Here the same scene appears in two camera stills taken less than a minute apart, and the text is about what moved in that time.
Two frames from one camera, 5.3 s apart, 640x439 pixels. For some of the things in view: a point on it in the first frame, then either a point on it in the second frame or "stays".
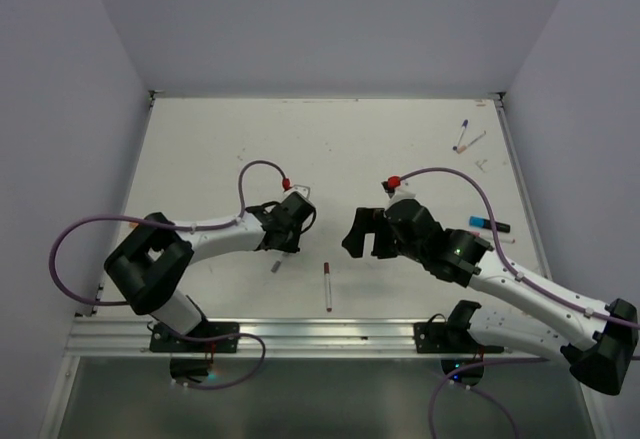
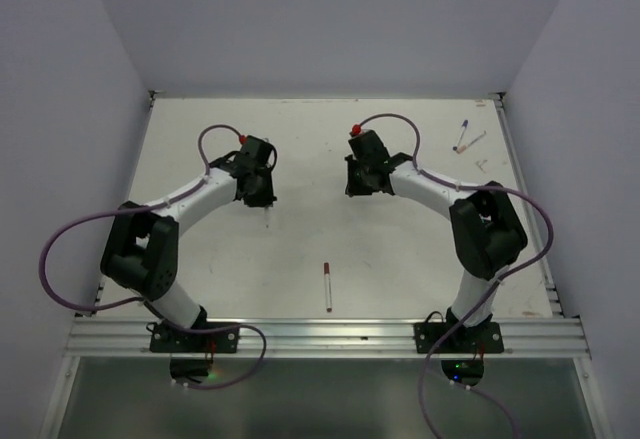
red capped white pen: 327,286 stays
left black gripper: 291,245 → 266,199
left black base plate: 166,341 stays
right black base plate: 449,338 stays
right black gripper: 367,219 → 352,186
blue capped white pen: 464,126 stays
